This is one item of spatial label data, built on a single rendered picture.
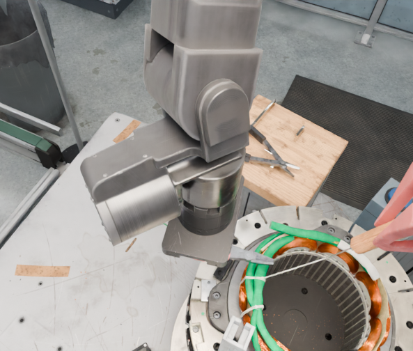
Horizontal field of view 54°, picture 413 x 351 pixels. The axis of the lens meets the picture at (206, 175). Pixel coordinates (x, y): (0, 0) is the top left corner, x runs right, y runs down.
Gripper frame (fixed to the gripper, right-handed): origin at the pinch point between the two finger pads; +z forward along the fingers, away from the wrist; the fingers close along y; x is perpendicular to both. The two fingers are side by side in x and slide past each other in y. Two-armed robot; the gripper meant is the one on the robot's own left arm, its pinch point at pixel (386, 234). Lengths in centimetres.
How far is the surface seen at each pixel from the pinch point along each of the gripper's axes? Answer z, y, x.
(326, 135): 25.9, -34.1, 7.9
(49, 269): 70, -1, -26
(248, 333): 16.9, 8.1, -2.2
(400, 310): 17.7, -3.4, 19.4
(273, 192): 28.3, -18.3, 1.5
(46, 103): 153, -89, -69
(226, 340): 17.5, 9.6, -4.3
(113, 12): 169, -182, -72
